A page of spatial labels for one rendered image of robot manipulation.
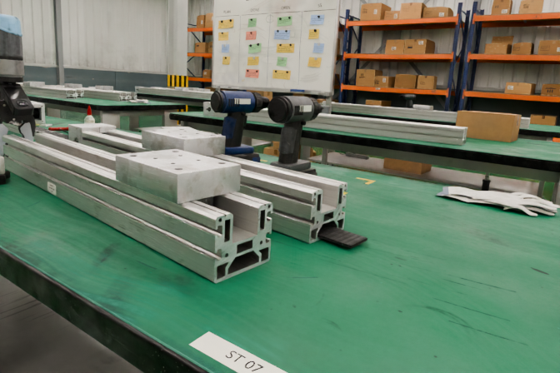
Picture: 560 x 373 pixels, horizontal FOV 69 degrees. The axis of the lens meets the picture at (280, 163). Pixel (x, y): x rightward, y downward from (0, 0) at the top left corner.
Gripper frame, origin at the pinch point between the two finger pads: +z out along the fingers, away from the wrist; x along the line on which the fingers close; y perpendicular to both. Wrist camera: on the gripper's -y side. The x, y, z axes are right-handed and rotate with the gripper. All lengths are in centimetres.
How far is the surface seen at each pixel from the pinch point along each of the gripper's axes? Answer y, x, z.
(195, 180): -82, 3, -9
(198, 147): -57, -17, -8
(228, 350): -99, 12, 2
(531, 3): 77, -966, -215
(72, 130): -2.3, -14.0, -5.7
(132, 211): -70, 5, -2
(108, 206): -60, 4, -1
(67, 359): -14, -6, 58
